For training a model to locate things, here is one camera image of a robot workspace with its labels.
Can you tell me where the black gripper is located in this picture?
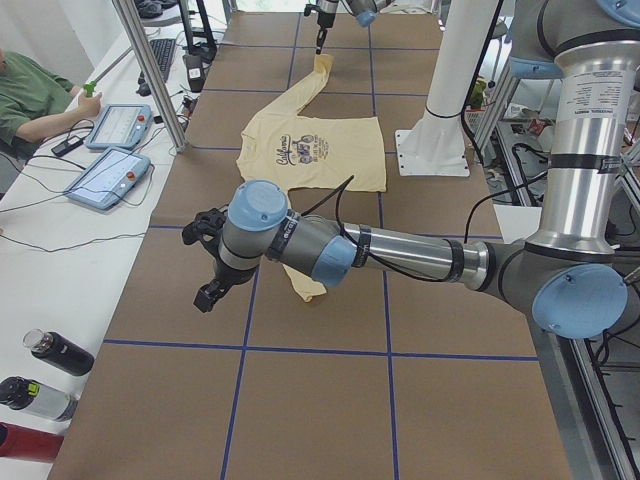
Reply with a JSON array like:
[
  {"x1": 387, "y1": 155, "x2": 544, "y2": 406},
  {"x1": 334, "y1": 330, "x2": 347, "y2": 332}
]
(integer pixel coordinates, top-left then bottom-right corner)
[
  {"x1": 193, "y1": 259, "x2": 256, "y2": 312},
  {"x1": 315, "y1": 11, "x2": 336, "y2": 55}
]

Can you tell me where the cream long-sleeve graphic t-shirt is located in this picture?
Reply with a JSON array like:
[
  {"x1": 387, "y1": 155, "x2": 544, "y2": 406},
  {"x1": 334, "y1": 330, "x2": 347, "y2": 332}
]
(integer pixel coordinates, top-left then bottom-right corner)
[{"x1": 235, "y1": 52, "x2": 388, "y2": 304}]

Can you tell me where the person's hand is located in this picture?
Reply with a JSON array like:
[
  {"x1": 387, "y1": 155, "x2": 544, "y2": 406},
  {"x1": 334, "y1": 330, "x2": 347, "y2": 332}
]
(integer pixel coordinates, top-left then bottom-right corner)
[{"x1": 75, "y1": 91, "x2": 102, "y2": 119}]

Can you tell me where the near blue teach pendant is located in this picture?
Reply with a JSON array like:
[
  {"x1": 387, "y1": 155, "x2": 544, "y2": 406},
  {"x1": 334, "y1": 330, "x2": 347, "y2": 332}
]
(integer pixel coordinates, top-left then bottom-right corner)
[{"x1": 64, "y1": 147, "x2": 151, "y2": 211}]

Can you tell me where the blue teach pendant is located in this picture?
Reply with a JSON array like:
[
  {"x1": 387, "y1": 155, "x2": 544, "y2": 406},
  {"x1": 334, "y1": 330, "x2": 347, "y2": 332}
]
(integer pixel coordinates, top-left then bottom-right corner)
[
  {"x1": 84, "y1": 104, "x2": 153, "y2": 151},
  {"x1": 64, "y1": 147, "x2": 151, "y2": 211}
]

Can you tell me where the black keyboard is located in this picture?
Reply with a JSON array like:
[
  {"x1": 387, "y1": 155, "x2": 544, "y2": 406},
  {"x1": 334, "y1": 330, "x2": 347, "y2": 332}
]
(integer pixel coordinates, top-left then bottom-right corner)
[{"x1": 149, "y1": 38, "x2": 176, "y2": 81}]

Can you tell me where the black bottle clear cap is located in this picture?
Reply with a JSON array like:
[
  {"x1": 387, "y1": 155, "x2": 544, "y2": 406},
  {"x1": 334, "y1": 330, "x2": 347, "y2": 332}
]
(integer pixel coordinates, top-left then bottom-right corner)
[{"x1": 23, "y1": 329, "x2": 94, "y2": 376}]

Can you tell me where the far blue teach pendant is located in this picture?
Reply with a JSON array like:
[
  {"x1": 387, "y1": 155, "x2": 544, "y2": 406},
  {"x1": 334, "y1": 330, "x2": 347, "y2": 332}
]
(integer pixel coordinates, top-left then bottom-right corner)
[{"x1": 84, "y1": 104, "x2": 153, "y2": 151}]

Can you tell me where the silver bottle green-black cap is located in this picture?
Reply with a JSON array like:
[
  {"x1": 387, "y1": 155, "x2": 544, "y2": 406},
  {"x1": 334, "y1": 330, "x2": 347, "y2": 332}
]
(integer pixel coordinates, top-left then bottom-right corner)
[{"x1": 1, "y1": 376, "x2": 78, "y2": 422}]

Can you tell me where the green handheld tool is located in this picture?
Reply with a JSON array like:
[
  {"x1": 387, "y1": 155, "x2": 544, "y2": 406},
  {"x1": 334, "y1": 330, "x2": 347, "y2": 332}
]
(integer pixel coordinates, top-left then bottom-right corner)
[{"x1": 83, "y1": 80, "x2": 97, "y2": 98}]

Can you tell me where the red metal bottle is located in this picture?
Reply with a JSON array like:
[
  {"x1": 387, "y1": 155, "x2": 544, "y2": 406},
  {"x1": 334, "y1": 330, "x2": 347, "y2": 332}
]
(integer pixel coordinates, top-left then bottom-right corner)
[{"x1": 1, "y1": 422, "x2": 64, "y2": 463}]

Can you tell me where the person in green shirt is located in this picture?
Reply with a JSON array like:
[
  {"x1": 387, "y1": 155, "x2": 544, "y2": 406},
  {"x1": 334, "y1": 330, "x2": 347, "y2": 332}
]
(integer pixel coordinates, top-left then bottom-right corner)
[{"x1": 1, "y1": 51, "x2": 91, "y2": 160}]

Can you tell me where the aluminium frame post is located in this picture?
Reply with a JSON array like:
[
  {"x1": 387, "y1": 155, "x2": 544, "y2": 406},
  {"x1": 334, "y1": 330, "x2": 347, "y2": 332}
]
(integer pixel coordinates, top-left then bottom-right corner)
[{"x1": 112, "y1": 0, "x2": 187, "y2": 153}]

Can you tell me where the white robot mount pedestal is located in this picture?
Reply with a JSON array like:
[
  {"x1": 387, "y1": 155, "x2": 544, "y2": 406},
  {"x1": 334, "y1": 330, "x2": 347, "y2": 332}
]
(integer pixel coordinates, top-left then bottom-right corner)
[{"x1": 395, "y1": 0, "x2": 502, "y2": 177}]

